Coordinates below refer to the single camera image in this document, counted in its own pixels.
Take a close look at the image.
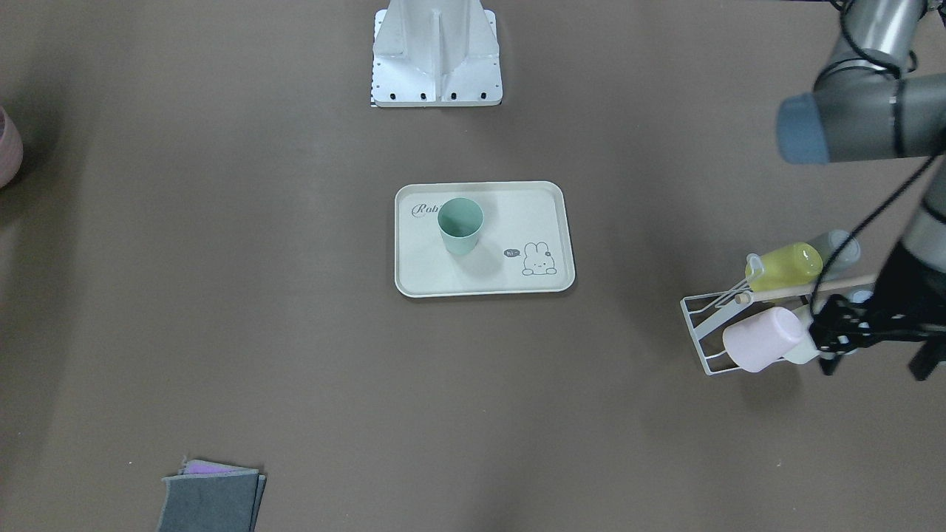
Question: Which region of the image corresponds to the pink cup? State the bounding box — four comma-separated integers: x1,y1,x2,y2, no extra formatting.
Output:
722,307,802,373

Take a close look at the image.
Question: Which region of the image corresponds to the pink bowl with ice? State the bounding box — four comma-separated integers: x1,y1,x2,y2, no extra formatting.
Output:
1,107,24,188

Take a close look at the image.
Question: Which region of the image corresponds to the light blue cup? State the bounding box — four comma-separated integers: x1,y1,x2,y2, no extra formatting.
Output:
847,287,873,305

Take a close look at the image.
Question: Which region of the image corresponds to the cream cup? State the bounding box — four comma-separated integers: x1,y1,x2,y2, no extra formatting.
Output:
783,305,820,366

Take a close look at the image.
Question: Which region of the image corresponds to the white wire cup rack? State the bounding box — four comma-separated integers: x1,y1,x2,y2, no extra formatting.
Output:
679,253,873,376

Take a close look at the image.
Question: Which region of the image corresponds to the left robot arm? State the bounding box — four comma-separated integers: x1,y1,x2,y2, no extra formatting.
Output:
776,1,945,381

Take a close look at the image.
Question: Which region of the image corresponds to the cream rabbit tray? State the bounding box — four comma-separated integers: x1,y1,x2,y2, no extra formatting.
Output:
393,180,576,299

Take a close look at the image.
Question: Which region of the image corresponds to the grey cup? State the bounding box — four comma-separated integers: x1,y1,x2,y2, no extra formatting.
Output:
806,229,862,275

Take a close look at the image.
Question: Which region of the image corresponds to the yellow cup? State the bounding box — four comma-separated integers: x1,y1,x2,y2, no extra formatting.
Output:
744,242,824,292

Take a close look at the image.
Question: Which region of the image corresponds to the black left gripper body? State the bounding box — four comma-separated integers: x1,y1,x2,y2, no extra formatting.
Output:
865,242,944,347

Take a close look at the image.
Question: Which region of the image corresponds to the green cup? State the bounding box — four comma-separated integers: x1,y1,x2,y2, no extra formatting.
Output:
437,197,486,256

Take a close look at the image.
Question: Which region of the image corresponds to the folded grey cloth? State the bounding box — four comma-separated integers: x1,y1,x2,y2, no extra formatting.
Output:
156,459,268,531

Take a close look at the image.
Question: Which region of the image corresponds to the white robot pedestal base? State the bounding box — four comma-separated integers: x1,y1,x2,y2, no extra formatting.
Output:
370,1,503,108

